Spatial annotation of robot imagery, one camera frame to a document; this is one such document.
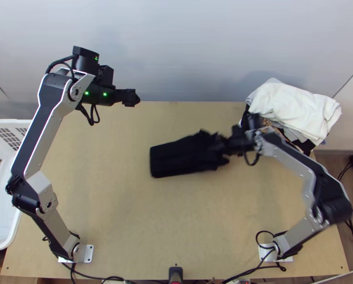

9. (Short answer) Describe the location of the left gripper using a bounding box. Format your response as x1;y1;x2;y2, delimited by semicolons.
114;88;142;108

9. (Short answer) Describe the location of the dark t-shirt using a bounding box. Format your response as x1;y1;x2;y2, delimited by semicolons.
149;128;232;179

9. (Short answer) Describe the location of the pile of folded clothes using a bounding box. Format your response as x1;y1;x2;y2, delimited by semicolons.
237;77;342;155

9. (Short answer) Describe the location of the black cable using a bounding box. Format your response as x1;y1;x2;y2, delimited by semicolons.
243;149;261;167
78;102;101;127
69;261;125;284
337;136;353;182
255;230;287;272

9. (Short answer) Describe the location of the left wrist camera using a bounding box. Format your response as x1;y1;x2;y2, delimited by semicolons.
99;65;116;87

